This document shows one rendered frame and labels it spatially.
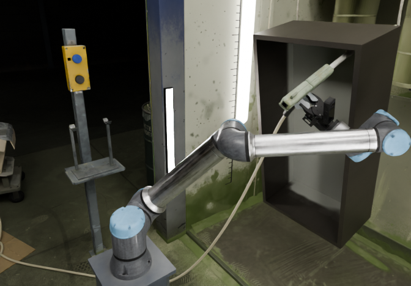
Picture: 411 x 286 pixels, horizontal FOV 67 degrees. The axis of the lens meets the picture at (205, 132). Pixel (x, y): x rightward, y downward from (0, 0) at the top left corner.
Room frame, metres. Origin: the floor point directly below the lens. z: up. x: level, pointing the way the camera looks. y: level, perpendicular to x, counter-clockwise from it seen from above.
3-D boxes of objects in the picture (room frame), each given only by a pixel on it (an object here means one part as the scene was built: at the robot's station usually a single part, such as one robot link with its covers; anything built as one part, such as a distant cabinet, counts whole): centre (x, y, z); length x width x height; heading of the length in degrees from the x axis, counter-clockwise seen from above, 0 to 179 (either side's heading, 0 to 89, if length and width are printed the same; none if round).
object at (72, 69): (1.83, 0.77, 1.42); 0.12 x 0.06 x 0.26; 128
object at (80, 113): (1.88, 0.80, 0.82); 0.06 x 0.06 x 1.64; 38
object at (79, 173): (1.76, 0.70, 0.95); 0.26 x 0.15 x 0.32; 128
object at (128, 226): (1.13, 0.33, 0.83); 0.17 x 0.15 x 0.18; 171
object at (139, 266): (1.12, 0.34, 0.69); 0.19 x 0.19 x 0.10
